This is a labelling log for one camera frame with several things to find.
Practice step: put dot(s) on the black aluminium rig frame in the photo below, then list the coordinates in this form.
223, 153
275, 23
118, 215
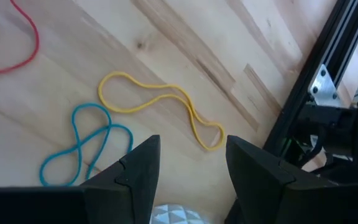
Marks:
331, 37

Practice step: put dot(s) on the silver corner bracket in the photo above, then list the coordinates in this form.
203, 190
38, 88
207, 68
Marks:
322, 87

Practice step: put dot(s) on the yellow rubber band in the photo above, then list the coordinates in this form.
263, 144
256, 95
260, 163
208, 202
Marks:
192, 109

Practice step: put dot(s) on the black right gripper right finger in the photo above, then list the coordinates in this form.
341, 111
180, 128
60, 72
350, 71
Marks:
259, 186

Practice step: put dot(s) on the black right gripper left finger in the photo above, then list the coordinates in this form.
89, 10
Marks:
135, 186

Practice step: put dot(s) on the red rubber band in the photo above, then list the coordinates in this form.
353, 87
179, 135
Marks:
37, 43

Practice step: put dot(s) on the green succulent in white pot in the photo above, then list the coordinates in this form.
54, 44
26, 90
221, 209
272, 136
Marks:
176, 216

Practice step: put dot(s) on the teal rubber band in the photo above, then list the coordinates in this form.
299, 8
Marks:
109, 127

